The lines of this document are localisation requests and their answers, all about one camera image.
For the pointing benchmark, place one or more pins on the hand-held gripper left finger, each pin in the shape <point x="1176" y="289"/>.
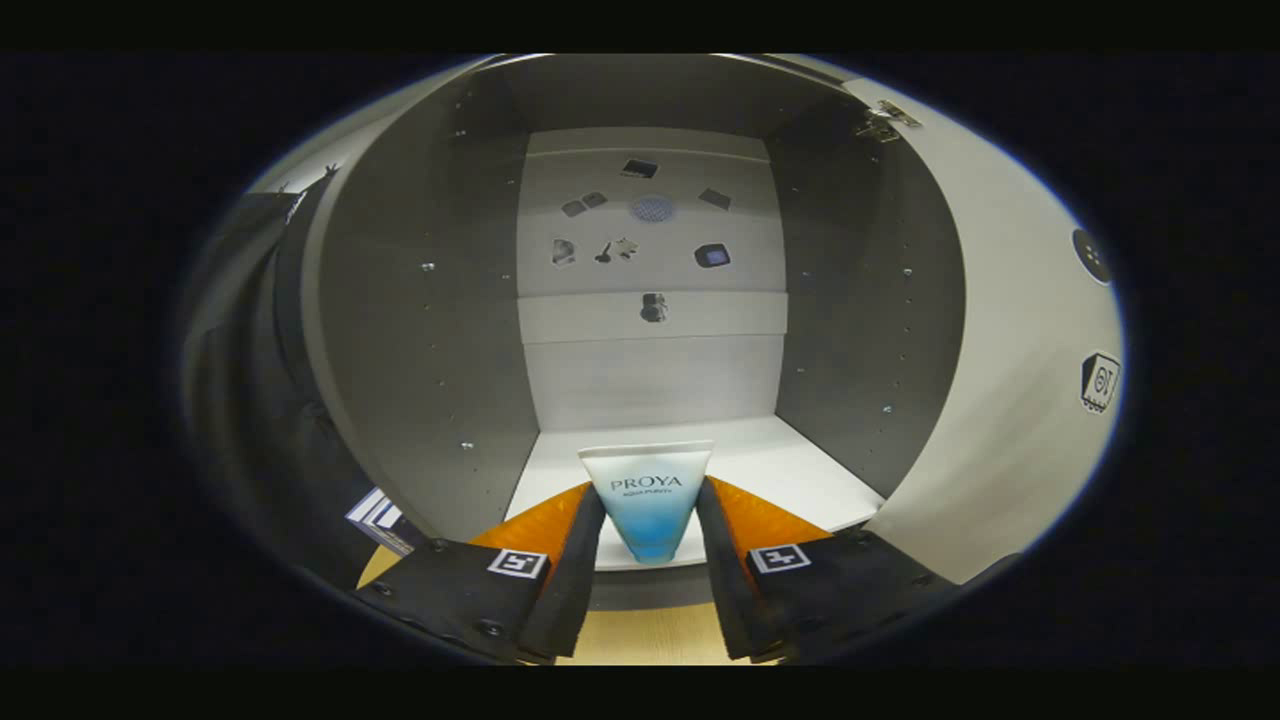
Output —
<point x="575" y="590"/>

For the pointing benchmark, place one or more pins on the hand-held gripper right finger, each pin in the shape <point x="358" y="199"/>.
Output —
<point x="730" y="590"/>

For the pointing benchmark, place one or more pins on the white and blue tube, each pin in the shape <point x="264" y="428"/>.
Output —
<point x="648" y="500"/>

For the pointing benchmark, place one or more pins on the white cabinet door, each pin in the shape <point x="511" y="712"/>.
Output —
<point x="1000" y="350"/>

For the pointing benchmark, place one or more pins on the white cabinet shelf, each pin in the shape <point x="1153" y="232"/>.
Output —
<point x="800" y="470"/>

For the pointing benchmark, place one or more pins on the grey cabinet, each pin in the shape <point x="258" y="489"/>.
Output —
<point x="420" y="300"/>

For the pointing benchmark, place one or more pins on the metal door hinge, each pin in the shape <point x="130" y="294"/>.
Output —
<point x="885" y="118"/>

